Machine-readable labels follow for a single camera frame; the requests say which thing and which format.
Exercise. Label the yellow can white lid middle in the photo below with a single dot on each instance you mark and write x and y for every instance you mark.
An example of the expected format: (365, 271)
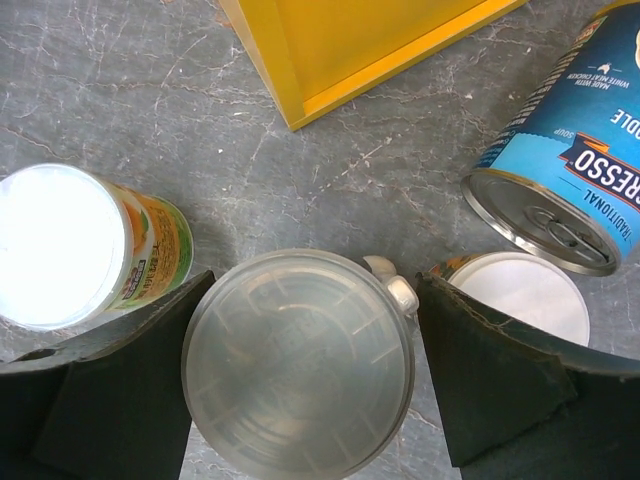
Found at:
(75, 246)

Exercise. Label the blue yellow can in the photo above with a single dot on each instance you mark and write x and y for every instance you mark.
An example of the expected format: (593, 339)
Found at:
(299, 363)

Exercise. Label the blue soup can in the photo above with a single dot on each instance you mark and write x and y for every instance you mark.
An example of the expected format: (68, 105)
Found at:
(561, 180)

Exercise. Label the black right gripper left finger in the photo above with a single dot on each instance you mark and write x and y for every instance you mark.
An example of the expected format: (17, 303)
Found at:
(105, 404)

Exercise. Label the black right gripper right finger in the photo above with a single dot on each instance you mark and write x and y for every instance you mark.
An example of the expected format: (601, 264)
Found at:
(518, 403)

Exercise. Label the yellow wooden cabinet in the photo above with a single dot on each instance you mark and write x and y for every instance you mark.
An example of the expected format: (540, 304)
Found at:
(314, 56)

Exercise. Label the small can white lid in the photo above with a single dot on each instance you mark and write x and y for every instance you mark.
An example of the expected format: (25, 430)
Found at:
(525, 287)

